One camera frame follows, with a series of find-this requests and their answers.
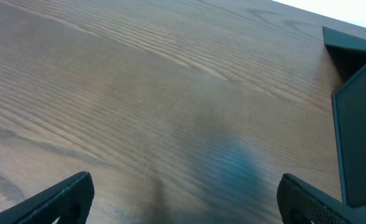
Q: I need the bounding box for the black gift box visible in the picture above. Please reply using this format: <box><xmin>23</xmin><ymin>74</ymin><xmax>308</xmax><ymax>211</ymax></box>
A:
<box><xmin>323</xmin><ymin>27</ymin><xmax>366</xmax><ymax>207</ymax></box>

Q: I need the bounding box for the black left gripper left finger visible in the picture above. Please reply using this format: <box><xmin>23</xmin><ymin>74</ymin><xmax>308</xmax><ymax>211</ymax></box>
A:
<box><xmin>0</xmin><ymin>171</ymin><xmax>94</xmax><ymax>224</ymax></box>

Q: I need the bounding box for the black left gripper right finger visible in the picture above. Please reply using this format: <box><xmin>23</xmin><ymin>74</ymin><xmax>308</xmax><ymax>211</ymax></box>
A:
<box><xmin>277</xmin><ymin>174</ymin><xmax>366</xmax><ymax>224</ymax></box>

